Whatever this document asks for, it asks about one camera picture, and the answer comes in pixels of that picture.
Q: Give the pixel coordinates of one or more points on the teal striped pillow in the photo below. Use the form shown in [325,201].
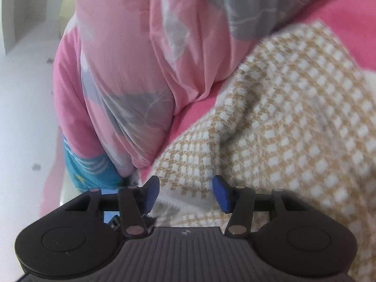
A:
[88,167]

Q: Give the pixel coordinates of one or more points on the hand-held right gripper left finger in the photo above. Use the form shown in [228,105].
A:
[152,193]

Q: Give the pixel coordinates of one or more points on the pink grey floral duvet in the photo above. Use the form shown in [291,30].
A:
[132,64]

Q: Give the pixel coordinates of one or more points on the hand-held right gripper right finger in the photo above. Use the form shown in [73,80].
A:
[221,194]

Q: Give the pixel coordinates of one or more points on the beige checked knit cardigan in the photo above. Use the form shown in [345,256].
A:
[288,123]

